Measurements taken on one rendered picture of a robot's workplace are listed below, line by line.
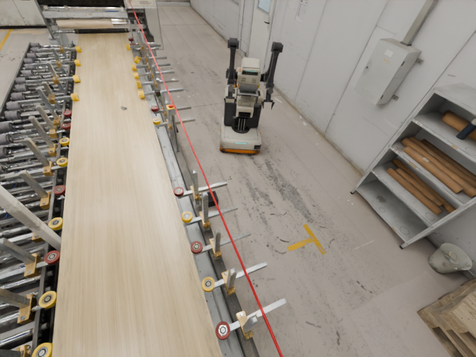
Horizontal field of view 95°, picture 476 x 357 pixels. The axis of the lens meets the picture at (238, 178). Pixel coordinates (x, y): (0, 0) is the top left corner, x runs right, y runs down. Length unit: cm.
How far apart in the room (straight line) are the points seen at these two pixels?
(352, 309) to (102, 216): 237
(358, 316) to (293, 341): 69
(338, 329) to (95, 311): 200
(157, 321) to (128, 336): 15
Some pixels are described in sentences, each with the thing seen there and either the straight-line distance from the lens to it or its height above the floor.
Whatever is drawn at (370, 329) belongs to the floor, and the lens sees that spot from 275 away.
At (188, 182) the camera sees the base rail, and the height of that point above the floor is 70.
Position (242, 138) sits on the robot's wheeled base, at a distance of 330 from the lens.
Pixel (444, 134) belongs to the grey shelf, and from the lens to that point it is 278.
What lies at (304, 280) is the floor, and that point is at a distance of 259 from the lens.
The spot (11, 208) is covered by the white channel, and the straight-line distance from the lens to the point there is 160.
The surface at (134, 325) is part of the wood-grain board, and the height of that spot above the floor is 90.
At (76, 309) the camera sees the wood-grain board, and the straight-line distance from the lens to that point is 162.
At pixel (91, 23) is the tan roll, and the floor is 107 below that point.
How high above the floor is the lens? 232
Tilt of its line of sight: 49 degrees down
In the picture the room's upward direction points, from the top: 8 degrees clockwise
